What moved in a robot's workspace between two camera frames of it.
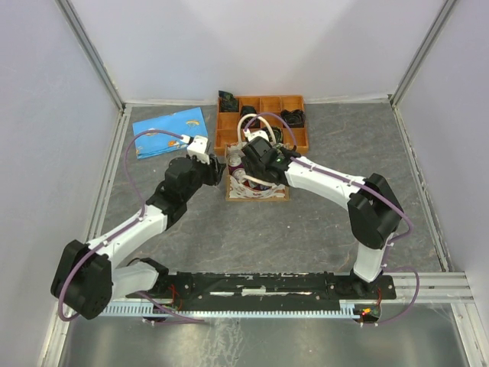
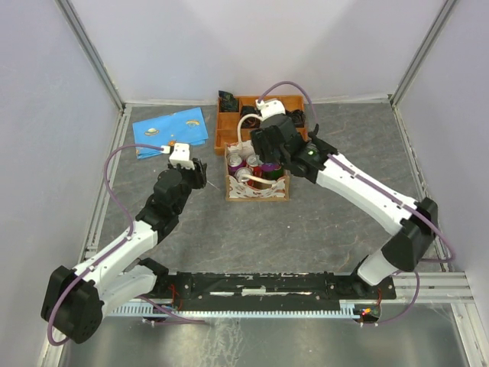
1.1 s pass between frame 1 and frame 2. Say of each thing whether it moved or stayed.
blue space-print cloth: stayed
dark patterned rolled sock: stayed
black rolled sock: stayed
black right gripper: moved
